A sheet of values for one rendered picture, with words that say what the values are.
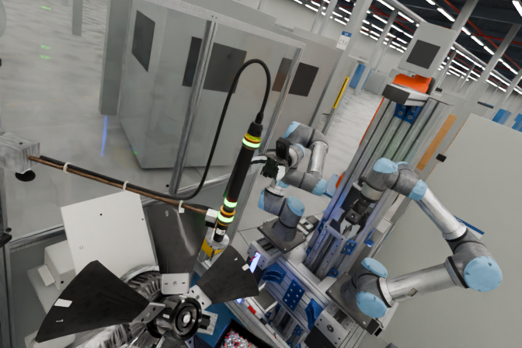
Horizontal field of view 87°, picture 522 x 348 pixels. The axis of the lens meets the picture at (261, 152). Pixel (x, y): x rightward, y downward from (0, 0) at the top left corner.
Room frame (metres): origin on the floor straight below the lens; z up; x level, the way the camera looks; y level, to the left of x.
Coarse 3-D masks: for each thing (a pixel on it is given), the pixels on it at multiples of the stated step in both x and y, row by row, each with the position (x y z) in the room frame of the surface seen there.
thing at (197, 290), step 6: (192, 288) 0.69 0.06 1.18; (198, 288) 0.70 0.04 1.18; (186, 294) 0.66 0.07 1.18; (192, 294) 0.67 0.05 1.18; (198, 294) 0.68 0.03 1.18; (204, 294) 0.68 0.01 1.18; (198, 300) 0.66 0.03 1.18; (204, 300) 0.66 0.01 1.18; (210, 300) 0.67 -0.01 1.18; (204, 306) 0.64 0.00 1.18
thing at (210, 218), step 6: (210, 210) 0.67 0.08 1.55; (210, 216) 0.64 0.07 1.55; (216, 216) 0.65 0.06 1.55; (210, 222) 0.64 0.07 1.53; (216, 222) 0.65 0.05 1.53; (210, 228) 0.65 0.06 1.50; (210, 234) 0.65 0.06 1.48; (210, 240) 0.64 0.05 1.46; (228, 240) 0.67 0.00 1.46; (210, 246) 0.63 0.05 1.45; (216, 246) 0.63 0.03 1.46; (222, 246) 0.64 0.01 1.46
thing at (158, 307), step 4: (148, 304) 0.52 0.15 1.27; (152, 304) 0.53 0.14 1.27; (156, 304) 0.54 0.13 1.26; (160, 304) 0.54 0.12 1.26; (164, 304) 0.55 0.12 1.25; (148, 308) 0.53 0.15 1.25; (152, 308) 0.54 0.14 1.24; (156, 308) 0.54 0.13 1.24; (160, 308) 0.55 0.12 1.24; (144, 312) 0.53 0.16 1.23; (152, 312) 0.54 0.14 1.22; (156, 312) 0.54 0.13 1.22; (140, 316) 0.52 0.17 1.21; (144, 316) 0.53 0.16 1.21; (152, 316) 0.54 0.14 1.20; (136, 320) 0.52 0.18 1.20; (140, 320) 0.52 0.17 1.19; (144, 320) 0.53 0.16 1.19; (148, 320) 0.54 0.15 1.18
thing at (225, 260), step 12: (228, 252) 0.88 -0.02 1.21; (216, 264) 0.81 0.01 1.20; (228, 264) 0.84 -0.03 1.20; (240, 264) 0.86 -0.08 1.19; (204, 276) 0.75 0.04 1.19; (216, 276) 0.77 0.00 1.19; (228, 276) 0.79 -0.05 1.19; (240, 276) 0.81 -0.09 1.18; (252, 276) 0.85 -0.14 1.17; (204, 288) 0.70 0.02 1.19; (216, 288) 0.72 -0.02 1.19; (228, 288) 0.74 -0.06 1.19; (240, 288) 0.77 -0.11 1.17; (252, 288) 0.80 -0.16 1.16; (216, 300) 0.68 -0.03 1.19; (228, 300) 0.70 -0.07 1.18
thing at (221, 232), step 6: (258, 114) 0.66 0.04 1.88; (258, 120) 0.65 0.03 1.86; (252, 126) 0.65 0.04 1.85; (258, 126) 0.65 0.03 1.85; (252, 132) 0.65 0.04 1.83; (258, 132) 0.65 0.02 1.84; (216, 228) 0.65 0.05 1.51; (222, 228) 0.65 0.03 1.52; (216, 234) 0.65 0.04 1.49; (222, 234) 0.65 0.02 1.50; (216, 240) 0.65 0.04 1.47; (222, 240) 0.66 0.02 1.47
